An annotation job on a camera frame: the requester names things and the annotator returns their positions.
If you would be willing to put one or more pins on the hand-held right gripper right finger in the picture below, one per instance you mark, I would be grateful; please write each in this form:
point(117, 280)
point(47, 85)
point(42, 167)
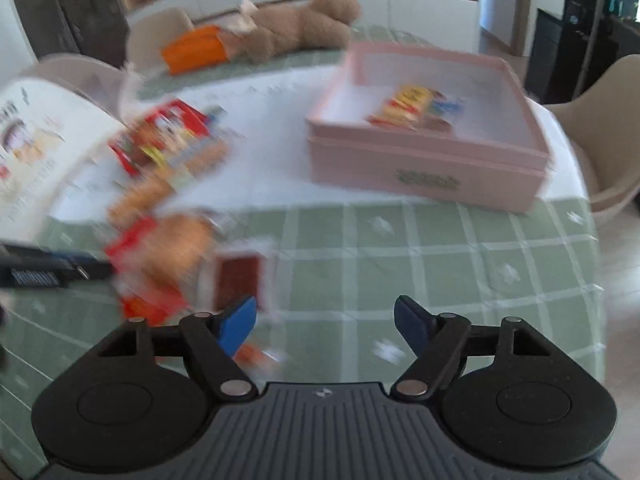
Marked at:
point(412, 324)

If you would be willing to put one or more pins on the brown teddy bear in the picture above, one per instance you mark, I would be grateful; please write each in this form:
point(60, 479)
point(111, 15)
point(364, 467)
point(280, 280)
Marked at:
point(295, 22)

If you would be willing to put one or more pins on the dark glass cabinet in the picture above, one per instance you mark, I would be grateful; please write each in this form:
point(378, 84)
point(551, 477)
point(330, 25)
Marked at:
point(70, 5)

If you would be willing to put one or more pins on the beige dining chair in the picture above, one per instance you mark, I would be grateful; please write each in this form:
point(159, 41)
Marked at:
point(157, 32)
point(612, 125)
point(85, 72)

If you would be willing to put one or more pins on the red colourful snack packet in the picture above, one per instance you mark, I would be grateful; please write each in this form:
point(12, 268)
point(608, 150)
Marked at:
point(167, 135)

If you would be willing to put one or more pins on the black water dispenser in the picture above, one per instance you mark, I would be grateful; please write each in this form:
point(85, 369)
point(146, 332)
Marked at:
point(560, 55)

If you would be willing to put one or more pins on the pink cardboard box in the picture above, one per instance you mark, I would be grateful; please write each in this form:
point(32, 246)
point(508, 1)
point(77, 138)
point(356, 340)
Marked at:
point(425, 180)

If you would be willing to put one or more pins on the white printed paper bag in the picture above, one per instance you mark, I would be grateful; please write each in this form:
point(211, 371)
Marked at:
point(45, 150)

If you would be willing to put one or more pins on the orange pouch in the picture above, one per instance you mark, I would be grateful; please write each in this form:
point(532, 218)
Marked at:
point(195, 50)

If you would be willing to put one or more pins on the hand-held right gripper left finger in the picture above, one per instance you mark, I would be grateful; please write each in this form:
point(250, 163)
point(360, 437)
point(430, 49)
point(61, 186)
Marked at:
point(237, 327)

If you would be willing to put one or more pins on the white printed table runner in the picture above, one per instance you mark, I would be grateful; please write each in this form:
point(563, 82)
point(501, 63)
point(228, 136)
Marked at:
point(270, 170)

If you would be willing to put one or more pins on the small dark red jerky packet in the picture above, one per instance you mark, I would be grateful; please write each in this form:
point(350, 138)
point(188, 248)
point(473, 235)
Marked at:
point(239, 277)

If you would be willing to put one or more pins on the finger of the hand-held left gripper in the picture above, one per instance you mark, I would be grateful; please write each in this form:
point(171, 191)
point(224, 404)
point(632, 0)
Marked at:
point(75, 265)

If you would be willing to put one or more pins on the heap of assorted snack packets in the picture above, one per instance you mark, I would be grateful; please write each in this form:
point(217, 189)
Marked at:
point(415, 107)

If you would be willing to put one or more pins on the red snack pouch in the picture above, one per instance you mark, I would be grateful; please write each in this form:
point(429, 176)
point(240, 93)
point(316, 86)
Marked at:
point(150, 285)

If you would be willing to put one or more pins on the black cabinet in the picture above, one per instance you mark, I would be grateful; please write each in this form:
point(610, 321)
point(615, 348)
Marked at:
point(620, 35)

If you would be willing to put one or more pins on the bun in clear wrapper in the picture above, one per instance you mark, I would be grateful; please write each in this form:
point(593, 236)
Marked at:
point(140, 202)

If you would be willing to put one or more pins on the small orange snack packet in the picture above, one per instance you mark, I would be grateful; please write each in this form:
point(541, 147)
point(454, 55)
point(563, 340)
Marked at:
point(255, 356)

